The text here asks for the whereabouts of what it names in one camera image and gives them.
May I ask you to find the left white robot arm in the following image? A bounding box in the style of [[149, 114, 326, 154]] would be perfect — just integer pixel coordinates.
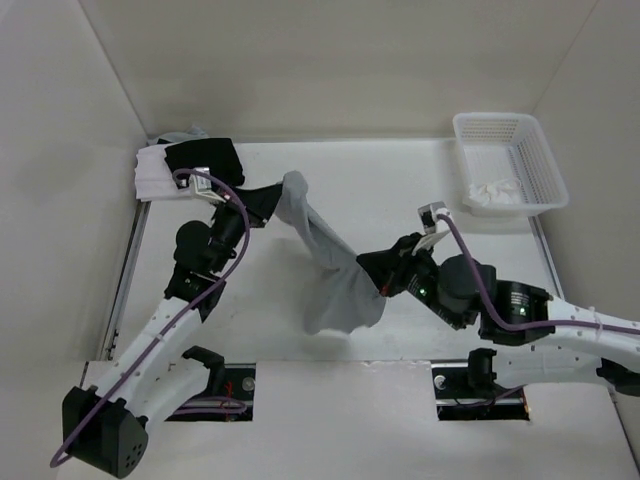
[[51, 183, 282, 479]]

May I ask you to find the folded white tank top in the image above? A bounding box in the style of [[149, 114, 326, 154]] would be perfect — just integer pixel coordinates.
[[134, 143, 190, 202]]

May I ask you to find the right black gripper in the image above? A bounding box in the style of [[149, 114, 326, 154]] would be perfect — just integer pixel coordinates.
[[357, 230, 466, 328]]

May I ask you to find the folded light grey tank top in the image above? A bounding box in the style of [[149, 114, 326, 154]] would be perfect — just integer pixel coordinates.
[[147, 124, 210, 146]]

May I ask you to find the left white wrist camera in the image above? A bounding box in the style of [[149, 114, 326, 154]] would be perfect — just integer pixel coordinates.
[[189, 167, 224, 204]]

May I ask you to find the white crumpled tank top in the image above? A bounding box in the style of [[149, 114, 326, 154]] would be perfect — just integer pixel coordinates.
[[468, 179, 522, 206]]

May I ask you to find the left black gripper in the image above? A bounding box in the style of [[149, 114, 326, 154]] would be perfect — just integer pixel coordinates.
[[210, 184, 284, 273]]

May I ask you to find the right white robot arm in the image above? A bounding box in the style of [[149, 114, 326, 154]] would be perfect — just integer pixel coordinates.
[[357, 233, 639, 397]]

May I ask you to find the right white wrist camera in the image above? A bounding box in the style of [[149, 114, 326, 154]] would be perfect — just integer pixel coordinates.
[[412, 201, 450, 256]]

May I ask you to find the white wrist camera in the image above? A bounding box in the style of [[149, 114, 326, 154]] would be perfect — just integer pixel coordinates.
[[189, 167, 224, 204], [412, 201, 450, 256]]

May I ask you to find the folded black tank top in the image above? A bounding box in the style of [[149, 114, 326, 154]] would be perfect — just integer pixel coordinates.
[[165, 138, 245, 187]]

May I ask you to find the white plastic laundry basket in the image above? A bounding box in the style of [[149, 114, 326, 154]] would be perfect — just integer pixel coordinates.
[[452, 112, 569, 217]]

